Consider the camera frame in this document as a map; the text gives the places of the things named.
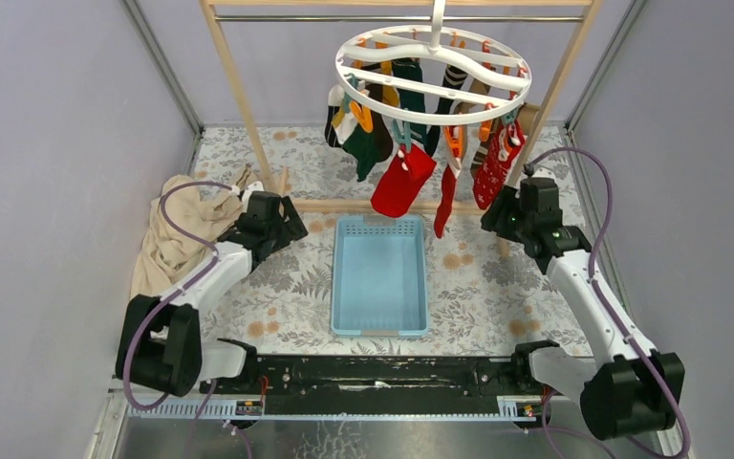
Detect white round clip hanger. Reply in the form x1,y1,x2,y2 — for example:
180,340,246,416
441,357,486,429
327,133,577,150
334,1,533,126

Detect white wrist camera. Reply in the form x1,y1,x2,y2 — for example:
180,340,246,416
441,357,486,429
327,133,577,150
523,164,556,181
228,181,265,203

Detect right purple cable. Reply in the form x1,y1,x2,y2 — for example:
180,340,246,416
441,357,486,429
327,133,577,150
525,147,692,459

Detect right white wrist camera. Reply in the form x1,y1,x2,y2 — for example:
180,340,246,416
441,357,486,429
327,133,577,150
523,164,556,181

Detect plain red sock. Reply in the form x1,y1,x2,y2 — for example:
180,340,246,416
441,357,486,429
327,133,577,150
371,142,437,218

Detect red snowflake sock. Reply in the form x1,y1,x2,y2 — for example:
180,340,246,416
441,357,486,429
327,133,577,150
433,164,461,238

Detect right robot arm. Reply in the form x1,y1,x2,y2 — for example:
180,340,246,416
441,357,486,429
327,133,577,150
481,177,685,440

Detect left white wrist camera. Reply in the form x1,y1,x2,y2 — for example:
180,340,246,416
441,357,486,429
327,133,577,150
228,181,265,203

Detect dark teal sock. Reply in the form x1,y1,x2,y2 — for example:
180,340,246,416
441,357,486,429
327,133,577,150
392,58,427,145

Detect tan brown sock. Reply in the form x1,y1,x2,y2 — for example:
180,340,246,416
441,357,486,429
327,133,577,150
508,102,542,146

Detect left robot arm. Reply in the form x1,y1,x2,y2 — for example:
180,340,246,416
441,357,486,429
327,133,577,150
115,191,308,397

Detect wooden drying rack frame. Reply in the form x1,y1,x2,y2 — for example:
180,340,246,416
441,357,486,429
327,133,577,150
199,1,603,192

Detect red patterned sock pair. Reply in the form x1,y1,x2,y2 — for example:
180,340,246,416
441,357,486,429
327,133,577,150
471,120,526,210

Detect light blue plastic basket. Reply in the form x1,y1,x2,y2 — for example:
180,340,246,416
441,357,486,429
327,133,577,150
331,214,429,339

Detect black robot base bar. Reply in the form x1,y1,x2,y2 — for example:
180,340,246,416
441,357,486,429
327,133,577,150
214,339,557,418

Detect black striped sock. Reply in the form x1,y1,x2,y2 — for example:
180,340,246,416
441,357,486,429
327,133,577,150
324,84,344,148

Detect dark green sock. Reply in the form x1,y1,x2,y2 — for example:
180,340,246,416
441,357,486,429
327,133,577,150
343,124,380,182

